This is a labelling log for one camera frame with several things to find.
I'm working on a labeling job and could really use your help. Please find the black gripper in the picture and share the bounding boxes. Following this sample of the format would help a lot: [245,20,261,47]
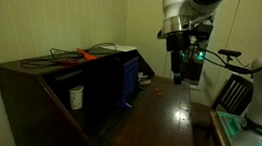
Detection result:
[164,30,197,86]

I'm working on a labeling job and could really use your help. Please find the aluminium robot base table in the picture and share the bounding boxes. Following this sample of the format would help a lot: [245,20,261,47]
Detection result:
[208,104,262,146]

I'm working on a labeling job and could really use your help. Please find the white paper sheet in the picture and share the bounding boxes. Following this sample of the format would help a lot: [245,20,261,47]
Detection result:
[102,41,138,56]

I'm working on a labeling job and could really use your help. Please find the dark wooden slatted chair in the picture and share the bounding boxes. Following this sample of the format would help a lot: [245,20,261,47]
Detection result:
[208,70,258,119]

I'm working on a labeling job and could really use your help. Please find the dark wooden desk with hutch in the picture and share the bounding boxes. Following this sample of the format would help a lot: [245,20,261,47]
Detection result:
[0,33,214,146]

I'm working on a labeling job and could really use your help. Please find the orange plastic tool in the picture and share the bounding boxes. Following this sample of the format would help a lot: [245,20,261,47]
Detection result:
[76,45,98,63]

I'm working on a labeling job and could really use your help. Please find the white paper cup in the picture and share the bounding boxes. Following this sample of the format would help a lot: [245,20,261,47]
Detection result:
[67,84,87,112]

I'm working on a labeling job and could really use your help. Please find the small red flat object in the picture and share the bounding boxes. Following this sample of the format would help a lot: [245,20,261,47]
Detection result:
[58,57,79,67]

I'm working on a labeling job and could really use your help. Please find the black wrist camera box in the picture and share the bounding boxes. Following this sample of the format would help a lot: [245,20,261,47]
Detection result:
[189,22,216,48]

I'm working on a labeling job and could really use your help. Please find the black camera on stand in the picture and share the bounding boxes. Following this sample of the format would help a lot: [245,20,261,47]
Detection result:
[217,45,244,68]

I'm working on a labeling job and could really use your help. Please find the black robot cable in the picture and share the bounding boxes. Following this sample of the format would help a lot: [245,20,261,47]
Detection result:
[189,33,262,83]

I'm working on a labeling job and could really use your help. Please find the black cable on hutch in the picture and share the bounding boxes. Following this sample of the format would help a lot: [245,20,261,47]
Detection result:
[19,40,119,71]

